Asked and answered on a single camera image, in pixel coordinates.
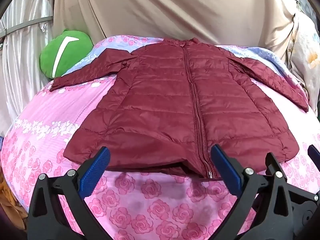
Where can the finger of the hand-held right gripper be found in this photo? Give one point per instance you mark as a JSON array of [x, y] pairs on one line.
[[271, 160], [314, 153]]

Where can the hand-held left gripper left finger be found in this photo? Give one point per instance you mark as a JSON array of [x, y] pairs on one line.
[[96, 171]]

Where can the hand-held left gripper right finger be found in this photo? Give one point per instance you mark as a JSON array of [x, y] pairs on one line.
[[226, 171]]

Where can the maroon puffer jacket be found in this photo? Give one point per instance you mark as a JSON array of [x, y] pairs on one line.
[[162, 105]]

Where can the pink floral bedsheet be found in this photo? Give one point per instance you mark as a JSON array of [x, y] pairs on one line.
[[50, 120]]

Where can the orange cloth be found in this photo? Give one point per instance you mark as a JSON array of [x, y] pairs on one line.
[[10, 205]]

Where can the white floral pillow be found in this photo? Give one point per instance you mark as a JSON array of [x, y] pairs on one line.
[[305, 55]]

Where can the silver satin curtain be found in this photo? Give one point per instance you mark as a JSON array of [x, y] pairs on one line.
[[20, 80]]

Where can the green plush pillow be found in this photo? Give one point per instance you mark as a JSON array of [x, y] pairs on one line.
[[75, 53]]

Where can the metal curtain rod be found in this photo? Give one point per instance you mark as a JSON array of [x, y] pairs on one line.
[[27, 25]]

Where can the beige curtain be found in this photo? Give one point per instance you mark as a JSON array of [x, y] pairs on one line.
[[175, 10]]

